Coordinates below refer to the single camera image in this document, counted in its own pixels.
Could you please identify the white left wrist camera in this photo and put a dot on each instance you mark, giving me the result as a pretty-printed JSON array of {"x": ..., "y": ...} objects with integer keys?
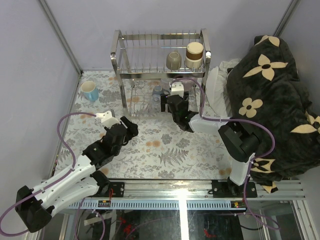
[{"x": 107, "y": 119}]

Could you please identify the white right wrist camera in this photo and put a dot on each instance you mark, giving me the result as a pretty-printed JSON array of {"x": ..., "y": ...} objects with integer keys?
[{"x": 177, "y": 88}]

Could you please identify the left aluminium frame post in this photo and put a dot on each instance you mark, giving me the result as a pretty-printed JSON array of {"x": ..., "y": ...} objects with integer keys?
[{"x": 60, "y": 36}]

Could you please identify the olive grey mug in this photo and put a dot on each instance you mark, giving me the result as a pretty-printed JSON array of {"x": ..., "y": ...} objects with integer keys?
[{"x": 174, "y": 60}]

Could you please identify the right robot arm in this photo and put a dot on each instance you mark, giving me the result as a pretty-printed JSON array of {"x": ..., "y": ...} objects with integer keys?
[{"x": 239, "y": 138}]

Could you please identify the white pillow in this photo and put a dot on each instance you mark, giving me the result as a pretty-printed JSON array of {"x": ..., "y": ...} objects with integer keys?
[{"x": 216, "y": 88}]

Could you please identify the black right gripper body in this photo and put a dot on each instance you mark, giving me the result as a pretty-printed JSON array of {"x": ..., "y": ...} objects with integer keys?
[{"x": 186, "y": 98}]

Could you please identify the floral tablecloth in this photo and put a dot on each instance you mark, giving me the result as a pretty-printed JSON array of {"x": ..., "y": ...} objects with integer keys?
[{"x": 160, "y": 151}]

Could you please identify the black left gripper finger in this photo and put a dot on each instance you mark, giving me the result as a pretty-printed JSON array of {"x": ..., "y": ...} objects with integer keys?
[
  {"x": 126, "y": 121},
  {"x": 132, "y": 131}
]

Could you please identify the light blue mug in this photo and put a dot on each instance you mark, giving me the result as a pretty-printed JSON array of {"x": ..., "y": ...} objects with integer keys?
[{"x": 90, "y": 91}]

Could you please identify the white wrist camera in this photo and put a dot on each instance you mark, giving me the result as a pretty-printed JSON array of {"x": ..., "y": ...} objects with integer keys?
[
  {"x": 107, "y": 119},
  {"x": 177, "y": 88}
]

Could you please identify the cream and brown mug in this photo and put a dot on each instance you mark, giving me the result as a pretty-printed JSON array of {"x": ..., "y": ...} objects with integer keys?
[{"x": 194, "y": 55}]

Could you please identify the black floral blanket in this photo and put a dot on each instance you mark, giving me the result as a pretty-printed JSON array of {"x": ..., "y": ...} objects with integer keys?
[{"x": 264, "y": 87}]

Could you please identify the grey-blue textured mug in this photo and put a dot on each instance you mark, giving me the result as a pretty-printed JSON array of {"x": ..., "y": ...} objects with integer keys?
[{"x": 158, "y": 91}]

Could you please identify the aluminium mounting rail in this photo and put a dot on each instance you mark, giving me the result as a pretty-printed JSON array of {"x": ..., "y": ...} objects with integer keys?
[{"x": 147, "y": 194}]

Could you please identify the pink ribbed mug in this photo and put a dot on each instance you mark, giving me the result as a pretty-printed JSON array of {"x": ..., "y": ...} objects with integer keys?
[{"x": 187, "y": 82}]

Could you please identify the right aluminium frame post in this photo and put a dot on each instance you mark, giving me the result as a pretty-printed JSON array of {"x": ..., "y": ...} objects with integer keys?
[{"x": 292, "y": 7}]

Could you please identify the aluminium frame post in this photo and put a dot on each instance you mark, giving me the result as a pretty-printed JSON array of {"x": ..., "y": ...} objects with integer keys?
[
  {"x": 60, "y": 36},
  {"x": 292, "y": 7}
]

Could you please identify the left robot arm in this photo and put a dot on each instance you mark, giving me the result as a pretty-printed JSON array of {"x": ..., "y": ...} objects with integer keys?
[{"x": 38, "y": 205}]

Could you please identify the steel two-tier dish rack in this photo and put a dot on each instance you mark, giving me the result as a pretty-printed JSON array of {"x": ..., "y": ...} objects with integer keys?
[{"x": 139, "y": 62}]

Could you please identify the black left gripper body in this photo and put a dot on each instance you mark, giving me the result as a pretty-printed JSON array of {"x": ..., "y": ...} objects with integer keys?
[{"x": 108, "y": 129}]

